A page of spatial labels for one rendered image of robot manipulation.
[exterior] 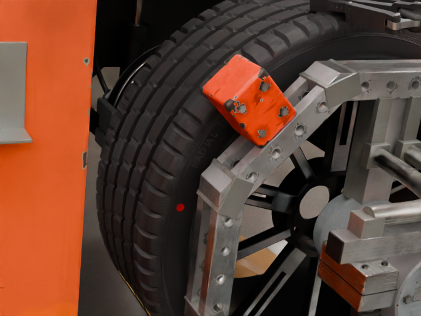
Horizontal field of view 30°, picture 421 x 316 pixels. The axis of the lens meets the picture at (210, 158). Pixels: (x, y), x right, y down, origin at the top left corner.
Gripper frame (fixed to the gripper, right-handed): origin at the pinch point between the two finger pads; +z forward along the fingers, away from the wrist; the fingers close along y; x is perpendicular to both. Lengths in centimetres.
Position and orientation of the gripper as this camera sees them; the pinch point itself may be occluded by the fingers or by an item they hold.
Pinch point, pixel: (332, 2)
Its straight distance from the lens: 116.9
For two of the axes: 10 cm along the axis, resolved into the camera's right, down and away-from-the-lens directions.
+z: -7.8, -2.4, 5.8
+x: -0.5, -9.0, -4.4
